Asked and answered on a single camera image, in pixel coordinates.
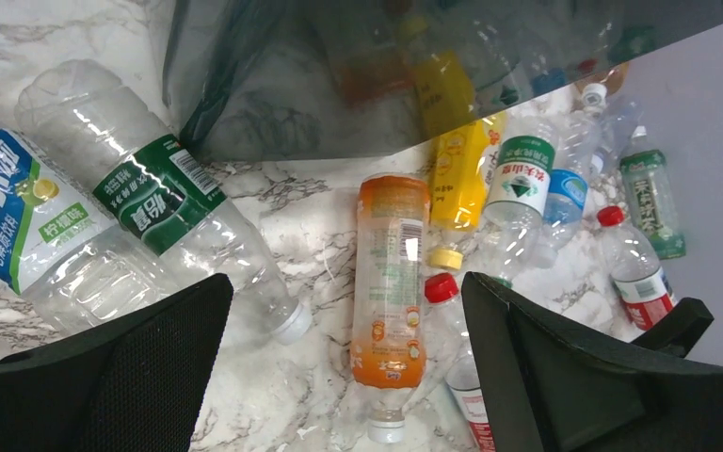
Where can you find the clear bottle dark green label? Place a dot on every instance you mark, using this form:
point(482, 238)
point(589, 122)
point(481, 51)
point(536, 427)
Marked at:
point(105, 137)

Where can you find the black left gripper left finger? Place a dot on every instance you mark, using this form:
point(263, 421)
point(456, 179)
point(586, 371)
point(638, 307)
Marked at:
point(135, 383)

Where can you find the dark green plastic bin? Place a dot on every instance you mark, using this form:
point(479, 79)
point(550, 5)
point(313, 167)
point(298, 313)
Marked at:
point(272, 80)

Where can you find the clear bottle green white label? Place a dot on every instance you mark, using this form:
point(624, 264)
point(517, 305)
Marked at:
point(517, 197)

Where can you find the amber tea bottle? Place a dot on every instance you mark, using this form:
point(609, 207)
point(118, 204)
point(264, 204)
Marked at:
point(613, 78)

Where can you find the yellow juice bottle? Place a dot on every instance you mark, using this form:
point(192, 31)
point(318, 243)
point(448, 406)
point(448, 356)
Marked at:
point(459, 185)

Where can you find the red cap bottle red label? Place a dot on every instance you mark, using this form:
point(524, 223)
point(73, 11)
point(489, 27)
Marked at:
point(460, 373)

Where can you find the crumpled clear bottle white cap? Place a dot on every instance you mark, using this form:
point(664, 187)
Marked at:
point(617, 118)

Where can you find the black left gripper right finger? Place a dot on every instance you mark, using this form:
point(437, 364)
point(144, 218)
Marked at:
point(550, 383)

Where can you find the green tea bottle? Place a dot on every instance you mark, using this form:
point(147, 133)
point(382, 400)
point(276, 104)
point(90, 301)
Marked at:
point(643, 169)

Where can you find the clear bottle orange label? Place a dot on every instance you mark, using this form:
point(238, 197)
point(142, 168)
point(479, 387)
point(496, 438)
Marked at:
point(387, 351)

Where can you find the red cap bottle right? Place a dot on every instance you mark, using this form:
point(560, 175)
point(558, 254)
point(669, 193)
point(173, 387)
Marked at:
point(635, 269)

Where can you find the clear bottle blue white label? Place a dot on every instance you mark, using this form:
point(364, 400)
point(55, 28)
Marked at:
point(60, 252)

